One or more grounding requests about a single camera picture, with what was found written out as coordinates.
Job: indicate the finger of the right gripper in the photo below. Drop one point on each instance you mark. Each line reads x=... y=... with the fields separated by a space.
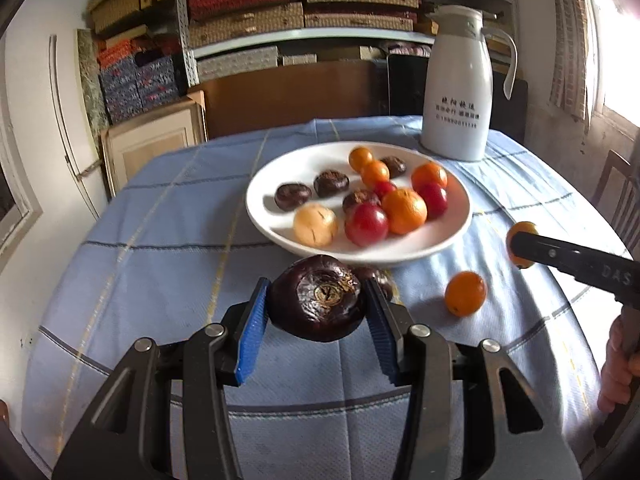
x=563 y=256

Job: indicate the pale yellow round fruit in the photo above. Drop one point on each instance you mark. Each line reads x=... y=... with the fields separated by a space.
x=315 y=225

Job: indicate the small orange fruit front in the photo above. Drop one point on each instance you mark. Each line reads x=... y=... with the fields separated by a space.
x=374 y=172

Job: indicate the brown wooden board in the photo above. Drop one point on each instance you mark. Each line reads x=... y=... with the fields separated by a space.
x=291 y=95

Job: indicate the small orange fruit back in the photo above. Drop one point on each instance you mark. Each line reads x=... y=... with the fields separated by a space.
x=359 y=157

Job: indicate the blue plaid tablecloth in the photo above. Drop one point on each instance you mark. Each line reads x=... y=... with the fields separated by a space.
x=176 y=248

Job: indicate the dark passion fruit under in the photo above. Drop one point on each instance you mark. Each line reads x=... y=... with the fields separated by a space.
x=362 y=196

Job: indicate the right hand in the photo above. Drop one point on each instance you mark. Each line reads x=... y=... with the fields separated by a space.
x=617 y=372

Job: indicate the orange tangerine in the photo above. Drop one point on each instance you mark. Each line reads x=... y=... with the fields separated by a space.
x=430 y=172

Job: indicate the large red plum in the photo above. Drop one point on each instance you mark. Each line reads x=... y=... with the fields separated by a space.
x=366 y=225

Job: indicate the metal storage shelf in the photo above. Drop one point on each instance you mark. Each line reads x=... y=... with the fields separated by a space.
x=211 y=29

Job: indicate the dark purple passion fruit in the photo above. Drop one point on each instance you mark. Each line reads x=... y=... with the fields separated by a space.
x=315 y=299

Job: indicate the framed picture beige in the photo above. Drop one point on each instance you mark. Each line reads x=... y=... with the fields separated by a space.
x=129 y=146

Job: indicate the large orange mandarin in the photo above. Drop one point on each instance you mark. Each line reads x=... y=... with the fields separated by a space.
x=405 y=210

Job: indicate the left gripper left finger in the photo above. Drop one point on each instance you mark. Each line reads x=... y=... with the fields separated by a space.
x=125 y=431

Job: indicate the white round plate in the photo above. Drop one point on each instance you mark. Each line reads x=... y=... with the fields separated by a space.
x=305 y=164

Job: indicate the blue patterned boxes stack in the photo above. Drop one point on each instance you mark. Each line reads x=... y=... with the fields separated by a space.
x=138 y=75

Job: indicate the yellow orange fruit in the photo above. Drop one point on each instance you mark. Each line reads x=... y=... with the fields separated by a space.
x=518 y=227

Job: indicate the small orange fruit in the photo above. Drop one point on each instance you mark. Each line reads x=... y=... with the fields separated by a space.
x=374 y=172
x=359 y=157

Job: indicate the window with white frame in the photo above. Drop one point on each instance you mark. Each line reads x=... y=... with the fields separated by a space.
x=20 y=208

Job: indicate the dark passion fruit back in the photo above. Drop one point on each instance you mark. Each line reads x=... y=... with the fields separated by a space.
x=395 y=165

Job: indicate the white thermos jug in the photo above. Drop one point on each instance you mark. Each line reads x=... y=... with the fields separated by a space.
x=458 y=87

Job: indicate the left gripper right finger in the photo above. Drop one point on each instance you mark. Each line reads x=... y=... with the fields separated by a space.
x=507 y=432

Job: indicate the wooden chair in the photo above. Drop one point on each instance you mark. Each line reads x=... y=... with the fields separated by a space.
x=617 y=198

